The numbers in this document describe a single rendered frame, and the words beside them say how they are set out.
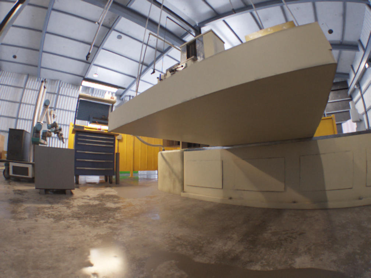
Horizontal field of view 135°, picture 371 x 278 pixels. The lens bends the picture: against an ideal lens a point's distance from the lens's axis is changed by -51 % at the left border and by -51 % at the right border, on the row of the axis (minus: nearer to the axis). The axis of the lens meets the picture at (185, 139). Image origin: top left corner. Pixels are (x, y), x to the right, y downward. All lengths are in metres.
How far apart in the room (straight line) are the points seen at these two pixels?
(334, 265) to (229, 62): 0.81
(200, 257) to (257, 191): 0.95
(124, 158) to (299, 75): 4.28
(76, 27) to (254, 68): 11.35
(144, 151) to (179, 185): 2.79
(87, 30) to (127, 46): 3.13
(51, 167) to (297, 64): 2.12
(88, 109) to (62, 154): 1.70
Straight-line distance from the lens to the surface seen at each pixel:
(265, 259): 0.78
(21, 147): 3.06
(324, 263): 0.79
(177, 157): 2.08
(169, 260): 0.76
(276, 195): 1.51
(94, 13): 10.72
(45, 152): 2.06
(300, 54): 0.34
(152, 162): 4.86
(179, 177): 2.07
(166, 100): 0.48
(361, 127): 7.47
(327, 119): 3.95
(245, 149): 1.56
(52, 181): 2.08
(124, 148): 4.39
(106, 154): 2.98
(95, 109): 3.58
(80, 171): 2.90
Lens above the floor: 0.45
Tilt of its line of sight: 8 degrees up
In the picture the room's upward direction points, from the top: straight up
